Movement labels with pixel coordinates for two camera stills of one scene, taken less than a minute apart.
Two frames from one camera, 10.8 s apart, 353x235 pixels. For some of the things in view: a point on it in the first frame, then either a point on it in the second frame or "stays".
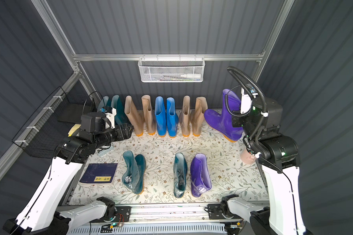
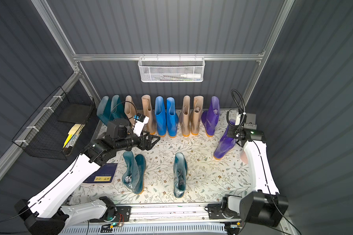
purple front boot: [222, 123] → [210, 118]
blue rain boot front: [161, 116] stays
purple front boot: [200, 179] → [227, 143]
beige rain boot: [185, 117] stays
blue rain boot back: [172, 118] stays
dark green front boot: [134, 174] stays
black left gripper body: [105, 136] → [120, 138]
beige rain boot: [146, 101] stays
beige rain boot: [197, 115] stays
